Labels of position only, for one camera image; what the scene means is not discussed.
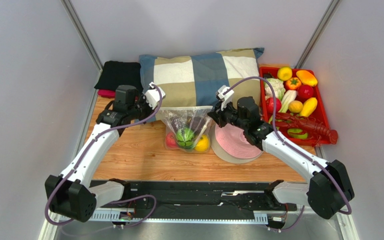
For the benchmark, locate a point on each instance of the right aluminium frame post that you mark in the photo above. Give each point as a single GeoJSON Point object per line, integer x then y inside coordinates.
{"type": "Point", "coordinates": [318, 32]}

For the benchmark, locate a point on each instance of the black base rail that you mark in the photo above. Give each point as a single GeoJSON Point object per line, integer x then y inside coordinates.
{"type": "Point", "coordinates": [194, 200]}

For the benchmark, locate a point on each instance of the red tomato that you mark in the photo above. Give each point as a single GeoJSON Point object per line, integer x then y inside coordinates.
{"type": "Point", "coordinates": [305, 92]}

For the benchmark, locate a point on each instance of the orange small fruit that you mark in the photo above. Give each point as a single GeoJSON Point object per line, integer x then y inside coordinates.
{"type": "Point", "coordinates": [295, 106]}

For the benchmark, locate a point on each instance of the red plastic tray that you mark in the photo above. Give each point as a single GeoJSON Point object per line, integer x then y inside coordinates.
{"type": "Point", "coordinates": [319, 114]}

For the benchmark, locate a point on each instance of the orange persimmon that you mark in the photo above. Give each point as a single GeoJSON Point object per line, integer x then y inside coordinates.
{"type": "Point", "coordinates": [292, 84]}

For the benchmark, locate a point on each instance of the aluminium frame post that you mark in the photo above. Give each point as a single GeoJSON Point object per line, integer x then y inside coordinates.
{"type": "Point", "coordinates": [75, 19]}
{"type": "Point", "coordinates": [318, 32]}

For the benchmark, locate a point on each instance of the left aluminium frame post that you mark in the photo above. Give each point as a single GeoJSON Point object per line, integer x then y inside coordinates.
{"type": "Point", "coordinates": [75, 19]}

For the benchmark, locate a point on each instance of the checkered blue beige pillow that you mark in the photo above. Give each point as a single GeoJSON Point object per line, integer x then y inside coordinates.
{"type": "Point", "coordinates": [193, 80]}

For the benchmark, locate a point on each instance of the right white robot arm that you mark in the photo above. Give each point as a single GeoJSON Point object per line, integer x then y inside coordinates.
{"type": "Point", "coordinates": [327, 190]}

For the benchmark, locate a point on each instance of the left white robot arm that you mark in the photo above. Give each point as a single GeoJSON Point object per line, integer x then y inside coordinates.
{"type": "Point", "coordinates": [70, 196]}

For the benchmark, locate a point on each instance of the green watermelon ball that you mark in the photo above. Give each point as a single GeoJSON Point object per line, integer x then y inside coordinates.
{"type": "Point", "coordinates": [185, 138]}

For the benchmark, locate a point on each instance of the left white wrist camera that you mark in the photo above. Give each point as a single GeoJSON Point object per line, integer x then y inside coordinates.
{"type": "Point", "coordinates": [154, 95]}

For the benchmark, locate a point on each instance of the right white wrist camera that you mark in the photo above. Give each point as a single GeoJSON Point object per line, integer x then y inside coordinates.
{"type": "Point", "coordinates": [225, 95]}

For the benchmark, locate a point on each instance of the dark purple fruit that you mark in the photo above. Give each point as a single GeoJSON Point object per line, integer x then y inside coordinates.
{"type": "Point", "coordinates": [196, 124]}

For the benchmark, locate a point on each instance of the clear dotted zip bag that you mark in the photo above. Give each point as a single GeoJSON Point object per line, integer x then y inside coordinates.
{"type": "Point", "coordinates": [166, 113]}

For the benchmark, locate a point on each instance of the white radish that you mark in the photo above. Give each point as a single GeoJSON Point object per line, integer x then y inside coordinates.
{"type": "Point", "coordinates": [283, 105]}

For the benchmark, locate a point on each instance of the purple onion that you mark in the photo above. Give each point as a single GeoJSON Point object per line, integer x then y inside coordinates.
{"type": "Point", "coordinates": [179, 122]}

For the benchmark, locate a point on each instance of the yellow apple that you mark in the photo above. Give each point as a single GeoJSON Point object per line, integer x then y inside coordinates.
{"type": "Point", "coordinates": [203, 144]}

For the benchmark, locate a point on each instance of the black folded cloth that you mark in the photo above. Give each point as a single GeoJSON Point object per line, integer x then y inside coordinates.
{"type": "Point", "coordinates": [116, 73]}

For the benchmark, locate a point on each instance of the red toy lobster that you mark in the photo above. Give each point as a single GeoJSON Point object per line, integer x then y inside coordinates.
{"type": "Point", "coordinates": [318, 133]}

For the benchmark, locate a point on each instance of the red apple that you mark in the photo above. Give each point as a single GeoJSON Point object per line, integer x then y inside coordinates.
{"type": "Point", "coordinates": [273, 105]}
{"type": "Point", "coordinates": [170, 141]}

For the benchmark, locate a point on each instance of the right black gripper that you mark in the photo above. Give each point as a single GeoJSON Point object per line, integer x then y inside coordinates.
{"type": "Point", "coordinates": [220, 113]}

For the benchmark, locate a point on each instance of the yellow banana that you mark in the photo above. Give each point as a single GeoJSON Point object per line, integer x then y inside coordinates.
{"type": "Point", "coordinates": [309, 106]}

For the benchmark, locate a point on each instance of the pink folded cloth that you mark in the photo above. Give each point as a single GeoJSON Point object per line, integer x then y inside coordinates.
{"type": "Point", "coordinates": [109, 94]}

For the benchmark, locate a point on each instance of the green lime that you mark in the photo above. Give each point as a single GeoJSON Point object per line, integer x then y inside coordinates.
{"type": "Point", "coordinates": [297, 133]}

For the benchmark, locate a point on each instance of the orange yellow mango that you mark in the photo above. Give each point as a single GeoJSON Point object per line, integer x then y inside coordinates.
{"type": "Point", "coordinates": [307, 78]}

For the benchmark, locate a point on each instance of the yellow lemon top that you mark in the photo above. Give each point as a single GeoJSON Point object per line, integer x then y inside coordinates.
{"type": "Point", "coordinates": [284, 73]}

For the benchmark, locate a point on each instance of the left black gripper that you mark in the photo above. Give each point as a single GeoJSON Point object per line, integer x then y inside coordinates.
{"type": "Point", "coordinates": [141, 99]}

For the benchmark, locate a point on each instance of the pink bucket hat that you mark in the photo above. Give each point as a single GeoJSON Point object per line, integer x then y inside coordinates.
{"type": "Point", "coordinates": [230, 145]}

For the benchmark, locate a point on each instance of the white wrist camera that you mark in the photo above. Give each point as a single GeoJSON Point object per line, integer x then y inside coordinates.
{"type": "Point", "coordinates": [154, 95]}
{"type": "Point", "coordinates": [225, 95]}

